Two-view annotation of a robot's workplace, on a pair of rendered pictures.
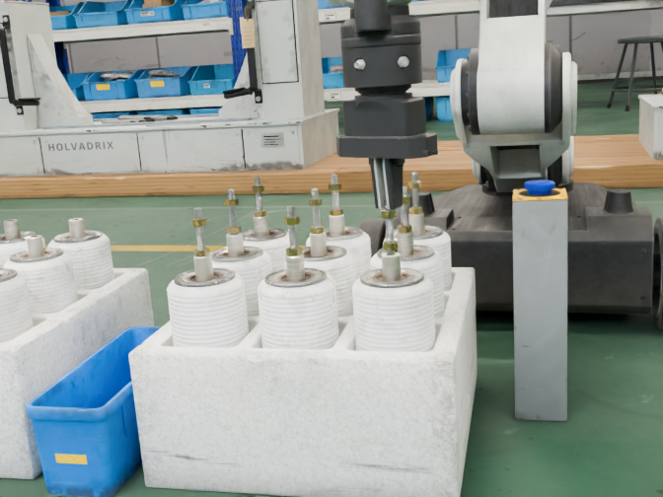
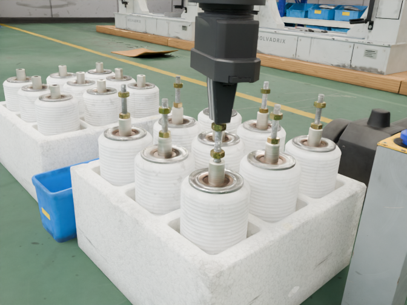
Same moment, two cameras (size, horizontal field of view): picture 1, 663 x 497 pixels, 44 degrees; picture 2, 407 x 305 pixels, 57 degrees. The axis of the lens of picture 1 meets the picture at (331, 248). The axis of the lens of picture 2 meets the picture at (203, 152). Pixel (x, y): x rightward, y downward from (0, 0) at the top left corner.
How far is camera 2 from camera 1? 0.62 m
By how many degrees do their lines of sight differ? 33
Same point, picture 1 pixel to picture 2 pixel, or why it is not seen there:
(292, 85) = (393, 20)
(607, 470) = not seen: outside the picture
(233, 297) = (129, 152)
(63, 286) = (106, 112)
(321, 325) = (162, 196)
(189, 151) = (322, 51)
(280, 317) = (137, 179)
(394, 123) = (212, 43)
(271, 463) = (119, 272)
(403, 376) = (180, 265)
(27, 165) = not seen: hidden behind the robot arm
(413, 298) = (211, 206)
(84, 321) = not seen: hidden behind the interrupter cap
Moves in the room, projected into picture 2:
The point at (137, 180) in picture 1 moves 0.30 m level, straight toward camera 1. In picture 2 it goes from (290, 63) to (283, 69)
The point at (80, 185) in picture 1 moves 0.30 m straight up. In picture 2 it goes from (263, 60) to (268, 19)
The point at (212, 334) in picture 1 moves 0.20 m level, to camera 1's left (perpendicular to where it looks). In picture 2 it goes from (111, 173) to (42, 146)
